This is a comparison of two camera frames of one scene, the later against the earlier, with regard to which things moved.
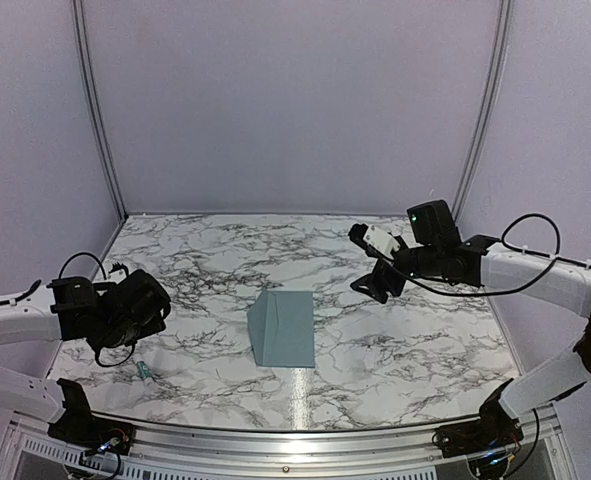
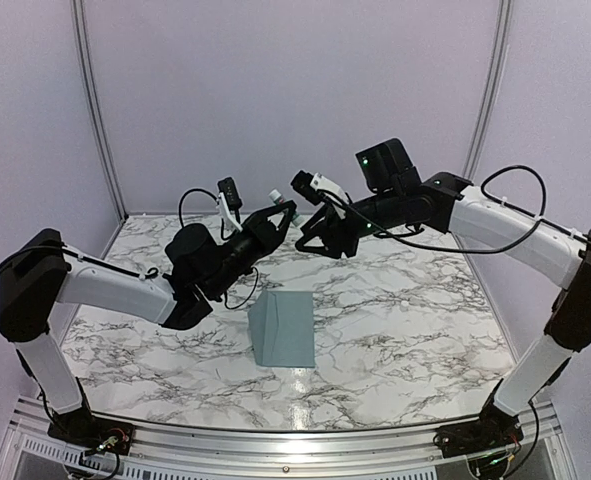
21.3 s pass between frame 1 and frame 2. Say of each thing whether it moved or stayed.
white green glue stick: moved
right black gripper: moved
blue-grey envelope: stayed
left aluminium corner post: stayed
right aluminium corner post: stayed
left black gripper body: moved
